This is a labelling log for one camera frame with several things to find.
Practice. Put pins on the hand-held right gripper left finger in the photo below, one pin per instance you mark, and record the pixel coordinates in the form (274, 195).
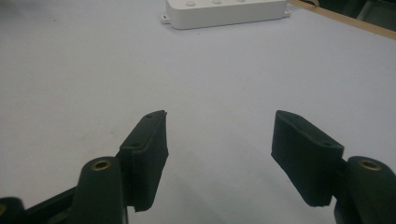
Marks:
(146, 161)

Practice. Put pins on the dark grey object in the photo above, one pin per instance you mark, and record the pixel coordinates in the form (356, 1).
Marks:
(375, 12)

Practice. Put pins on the white plastic box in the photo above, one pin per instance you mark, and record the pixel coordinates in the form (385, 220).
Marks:
(225, 12)

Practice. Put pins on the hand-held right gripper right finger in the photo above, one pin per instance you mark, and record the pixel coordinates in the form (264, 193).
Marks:
(306, 158)

